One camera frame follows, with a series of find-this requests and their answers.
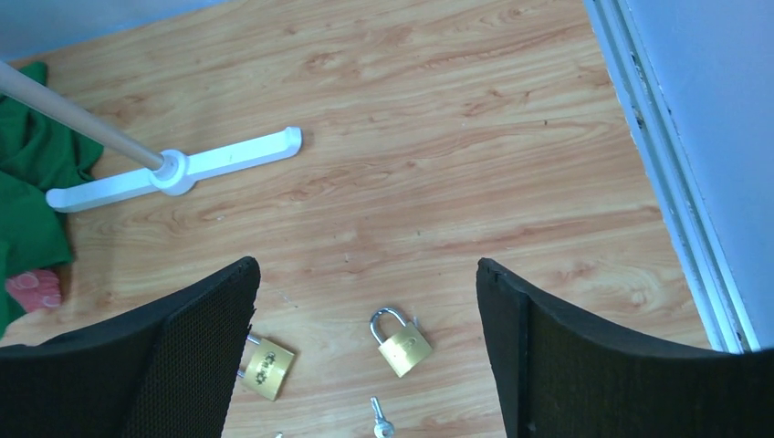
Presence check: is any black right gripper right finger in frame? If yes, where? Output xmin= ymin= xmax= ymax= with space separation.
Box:
xmin=476 ymin=258 xmax=773 ymax=437

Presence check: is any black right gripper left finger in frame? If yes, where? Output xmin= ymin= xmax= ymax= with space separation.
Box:
xmin=1 ymin=256 xmax=260 ymax=437

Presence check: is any brass padlock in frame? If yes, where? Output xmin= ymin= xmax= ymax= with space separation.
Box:
xmin=237 ymin=334 xmax=296 ymax=402
xmin=370 ymin=308 xmax=433 ymax=378

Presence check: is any silver key bunch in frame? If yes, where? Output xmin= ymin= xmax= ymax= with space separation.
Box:
xmin=370 ymin=397 xmax=395 ymax=438

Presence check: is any pink patterned garment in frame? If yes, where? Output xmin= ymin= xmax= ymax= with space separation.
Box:
xmin=5 ymin=269 xmax=62 ymax=313

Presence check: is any white metal clothes rack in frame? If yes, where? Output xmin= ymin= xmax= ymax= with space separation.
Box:
xmin=1 ymin=62 xmax=303 ymax=213

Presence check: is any green garment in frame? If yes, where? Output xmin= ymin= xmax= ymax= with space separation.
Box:
xmin=0 ymin=60 xmax=105 ymax=339

